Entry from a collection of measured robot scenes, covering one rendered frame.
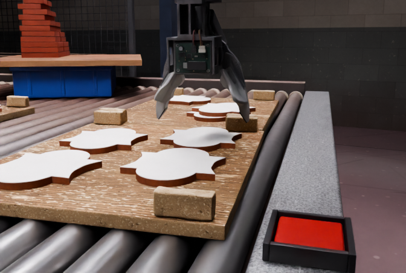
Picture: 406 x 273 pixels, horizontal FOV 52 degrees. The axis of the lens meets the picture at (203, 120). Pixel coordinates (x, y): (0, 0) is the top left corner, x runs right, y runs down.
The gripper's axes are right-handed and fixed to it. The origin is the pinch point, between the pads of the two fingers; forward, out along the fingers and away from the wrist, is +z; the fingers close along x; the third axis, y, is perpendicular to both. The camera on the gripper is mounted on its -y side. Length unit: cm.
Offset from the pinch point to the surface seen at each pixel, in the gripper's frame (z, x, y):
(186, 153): 2.1, 0.4, 11.5
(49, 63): -5, -59, -47
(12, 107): 4, -54, -22
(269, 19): -22, -30, -503
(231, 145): 2.9, 5.4, 3.8
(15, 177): 1.5, -16.1, 26.0
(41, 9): -21, -73, -66
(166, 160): 1.9, -1.3, 15.5
